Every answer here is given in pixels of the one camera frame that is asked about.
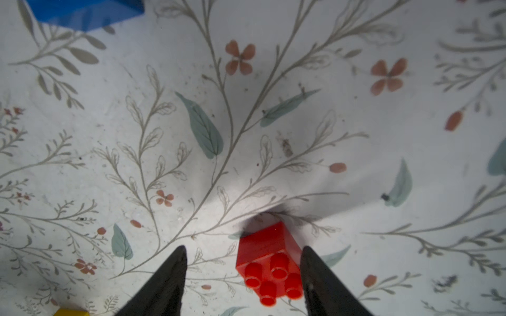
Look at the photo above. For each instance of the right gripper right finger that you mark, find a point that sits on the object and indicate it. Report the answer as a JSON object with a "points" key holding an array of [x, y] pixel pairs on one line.
{"points": [[324, 293]]}

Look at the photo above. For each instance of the red lego brick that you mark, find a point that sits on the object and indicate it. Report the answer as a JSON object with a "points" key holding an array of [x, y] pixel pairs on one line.
{"points": [[269, 263]]}

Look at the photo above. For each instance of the small blue lego brick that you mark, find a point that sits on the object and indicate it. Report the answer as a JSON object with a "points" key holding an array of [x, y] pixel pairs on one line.
{"points": [[85, 15]]}

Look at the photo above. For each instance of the floral table mat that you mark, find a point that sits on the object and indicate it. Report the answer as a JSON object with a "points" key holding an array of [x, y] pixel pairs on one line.
{"points": [[375, 130]]}

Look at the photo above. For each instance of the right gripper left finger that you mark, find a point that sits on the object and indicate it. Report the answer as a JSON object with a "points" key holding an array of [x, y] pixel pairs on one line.
{"points": [[163, 293]]}

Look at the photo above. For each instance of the small yellow lego brick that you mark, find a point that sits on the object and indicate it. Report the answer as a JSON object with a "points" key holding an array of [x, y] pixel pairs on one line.
{"points": [[71, 312]]}

